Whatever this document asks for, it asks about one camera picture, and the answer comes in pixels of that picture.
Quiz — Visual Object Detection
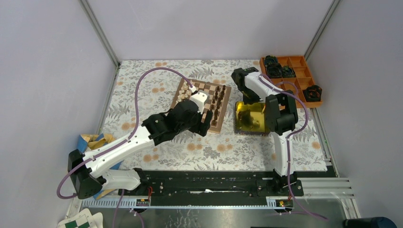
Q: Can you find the yellow tin box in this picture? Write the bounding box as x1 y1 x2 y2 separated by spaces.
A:
234 101 270 136

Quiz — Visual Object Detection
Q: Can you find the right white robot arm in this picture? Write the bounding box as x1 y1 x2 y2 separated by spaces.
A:
231 67 298 177

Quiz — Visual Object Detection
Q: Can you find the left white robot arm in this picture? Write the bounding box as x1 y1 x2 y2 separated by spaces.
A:
67 100 213 199

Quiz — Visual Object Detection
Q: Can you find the wooden chess board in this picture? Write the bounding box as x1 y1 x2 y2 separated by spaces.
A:
171 79 231 133

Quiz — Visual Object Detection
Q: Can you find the green checkered paper board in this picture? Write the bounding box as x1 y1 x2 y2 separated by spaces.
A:
57 209 104 228

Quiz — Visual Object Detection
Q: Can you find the floral table cloth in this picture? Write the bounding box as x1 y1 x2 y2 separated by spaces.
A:
103 59 328 172

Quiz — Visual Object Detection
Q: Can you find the black part in tray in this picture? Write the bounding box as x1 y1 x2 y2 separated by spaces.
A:
263 56 296 78

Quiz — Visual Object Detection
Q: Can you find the blue yellow cloth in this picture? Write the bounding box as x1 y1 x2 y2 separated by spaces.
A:
76 133 122 200

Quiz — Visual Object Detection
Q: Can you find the orange compartment tray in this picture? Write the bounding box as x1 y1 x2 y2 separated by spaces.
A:
270 56 323 108

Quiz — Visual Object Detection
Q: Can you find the black part on tray edge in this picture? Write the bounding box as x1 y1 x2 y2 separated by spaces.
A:
303 85 323 102

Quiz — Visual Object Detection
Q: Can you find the black cylinder object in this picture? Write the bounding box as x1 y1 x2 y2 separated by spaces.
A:
342 217 397 228

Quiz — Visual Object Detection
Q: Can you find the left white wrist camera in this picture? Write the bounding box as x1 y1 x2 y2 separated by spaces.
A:
190 90 210 114

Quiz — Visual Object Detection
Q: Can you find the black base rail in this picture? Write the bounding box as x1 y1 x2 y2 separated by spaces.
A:
118 171 304 207

